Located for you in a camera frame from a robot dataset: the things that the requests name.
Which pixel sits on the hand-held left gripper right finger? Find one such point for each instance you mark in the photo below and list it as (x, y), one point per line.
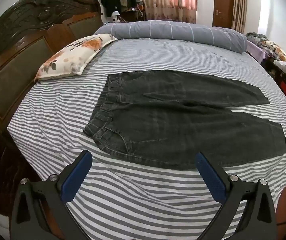
(211, 177)

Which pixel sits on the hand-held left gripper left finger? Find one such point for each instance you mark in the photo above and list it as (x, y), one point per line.
(76, 177)

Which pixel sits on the dark grey denim pants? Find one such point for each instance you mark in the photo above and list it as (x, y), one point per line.
(170, 120)

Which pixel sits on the floral orange cushion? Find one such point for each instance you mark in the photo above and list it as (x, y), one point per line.
(277, 50)

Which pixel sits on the light purple cloth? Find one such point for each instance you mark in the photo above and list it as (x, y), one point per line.
(257, 52)

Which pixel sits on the grey crumpled clothes pile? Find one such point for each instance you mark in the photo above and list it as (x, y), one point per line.
(255, 37)

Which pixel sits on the carved dark wooden headboard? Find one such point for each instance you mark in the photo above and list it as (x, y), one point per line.
(12, 80)

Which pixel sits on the floral orange white pillow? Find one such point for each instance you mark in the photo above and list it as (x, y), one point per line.
(68, 57)

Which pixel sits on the grey white striped bed sheet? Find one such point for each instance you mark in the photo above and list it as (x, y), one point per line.
(183, 55)

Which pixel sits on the beige patterned curtain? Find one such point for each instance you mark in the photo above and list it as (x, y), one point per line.
(239, 5)

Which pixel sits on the grey checked rolled duvet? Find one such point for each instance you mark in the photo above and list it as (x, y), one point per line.
(170, 31)

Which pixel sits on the brown wooden door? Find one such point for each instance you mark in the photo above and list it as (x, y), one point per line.
(223, 5)

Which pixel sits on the white bedside lamp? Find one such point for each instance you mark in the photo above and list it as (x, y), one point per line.
(115, 16)

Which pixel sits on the dark wooden dresser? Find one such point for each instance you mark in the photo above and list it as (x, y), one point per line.
(135, 13)

